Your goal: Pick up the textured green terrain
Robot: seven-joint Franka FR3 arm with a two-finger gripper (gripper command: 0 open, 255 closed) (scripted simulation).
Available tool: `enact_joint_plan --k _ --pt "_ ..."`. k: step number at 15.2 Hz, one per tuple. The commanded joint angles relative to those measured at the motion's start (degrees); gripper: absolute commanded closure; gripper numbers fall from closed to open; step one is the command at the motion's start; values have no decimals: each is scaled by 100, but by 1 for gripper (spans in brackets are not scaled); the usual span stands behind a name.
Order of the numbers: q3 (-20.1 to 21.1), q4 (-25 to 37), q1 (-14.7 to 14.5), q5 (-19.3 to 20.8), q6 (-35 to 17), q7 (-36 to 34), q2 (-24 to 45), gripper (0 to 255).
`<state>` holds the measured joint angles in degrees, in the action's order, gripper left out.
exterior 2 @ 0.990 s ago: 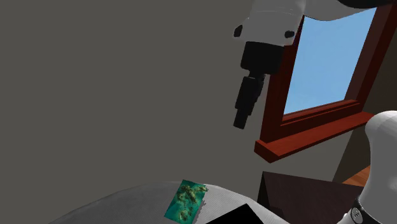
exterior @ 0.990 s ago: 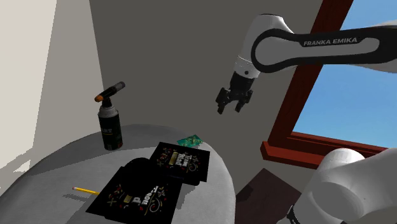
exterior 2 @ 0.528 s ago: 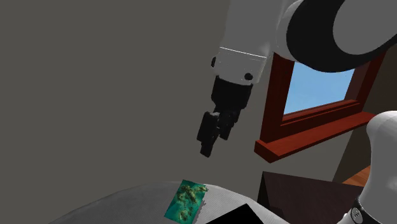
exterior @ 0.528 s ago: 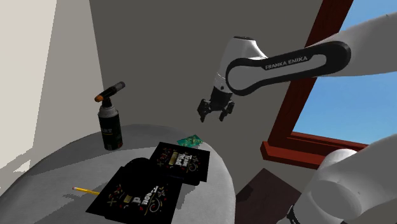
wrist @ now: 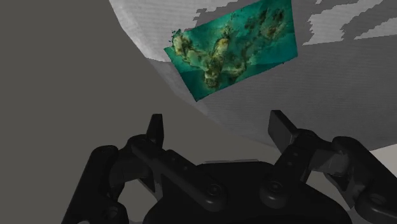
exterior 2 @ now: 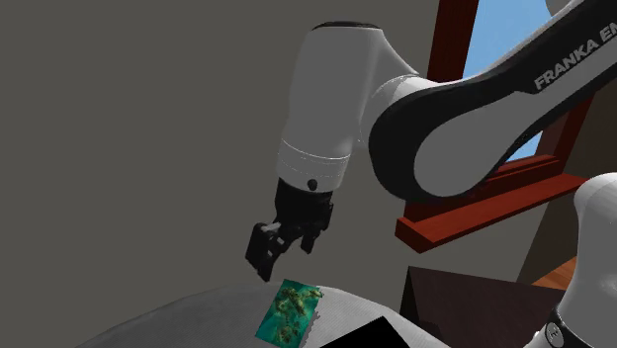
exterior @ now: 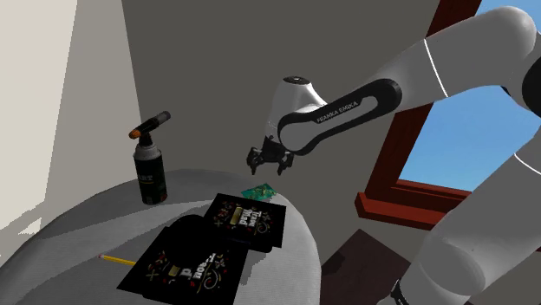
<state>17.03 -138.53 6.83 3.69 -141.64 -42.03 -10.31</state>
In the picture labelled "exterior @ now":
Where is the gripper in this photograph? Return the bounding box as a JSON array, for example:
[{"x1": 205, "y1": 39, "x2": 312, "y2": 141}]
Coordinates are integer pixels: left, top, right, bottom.
[{"x1": 246, "y1": 135, "x2": 296, "y2": 177}]

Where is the green patterned card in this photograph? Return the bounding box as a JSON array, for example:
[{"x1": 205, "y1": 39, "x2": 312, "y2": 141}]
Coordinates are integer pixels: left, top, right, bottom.
[{"x1": 240, "y1": 183, "x2": 278, "y2": 201}]

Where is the small black patterned book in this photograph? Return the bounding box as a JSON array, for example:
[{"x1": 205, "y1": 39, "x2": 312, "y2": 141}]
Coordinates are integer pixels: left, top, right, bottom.
[{"x1": 203, "y1": 192, "x2": 287, "y2": 254}]

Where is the black gas torch canister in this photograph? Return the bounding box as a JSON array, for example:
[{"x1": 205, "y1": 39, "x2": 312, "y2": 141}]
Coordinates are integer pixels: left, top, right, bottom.
[{"x1": 127, "y1": 110, "x2": 173, "y2": 206}]

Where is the red-brown framed window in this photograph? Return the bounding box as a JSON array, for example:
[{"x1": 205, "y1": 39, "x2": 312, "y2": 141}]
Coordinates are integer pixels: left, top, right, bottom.
[{"x1": 355, "y1": 0, "x2": 541, "y2": 231}]

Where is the large black patterned book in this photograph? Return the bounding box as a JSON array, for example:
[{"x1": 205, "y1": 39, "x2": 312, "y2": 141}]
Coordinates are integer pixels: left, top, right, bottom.
[{"x1": 116, "y1": 214, "x2": 250, "y2": 305}]

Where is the yellow pencil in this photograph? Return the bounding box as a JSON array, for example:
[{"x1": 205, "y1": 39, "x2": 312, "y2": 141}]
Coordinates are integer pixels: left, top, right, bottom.
[{"x1": 98, "y1": 253, "x2": 137, "y2": 267}]

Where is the grey round table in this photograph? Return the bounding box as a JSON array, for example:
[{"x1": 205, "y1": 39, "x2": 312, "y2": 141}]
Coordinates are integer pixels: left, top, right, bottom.
[{"x1": 0, "y1": 168, "x2": 323, "y2": 305}]

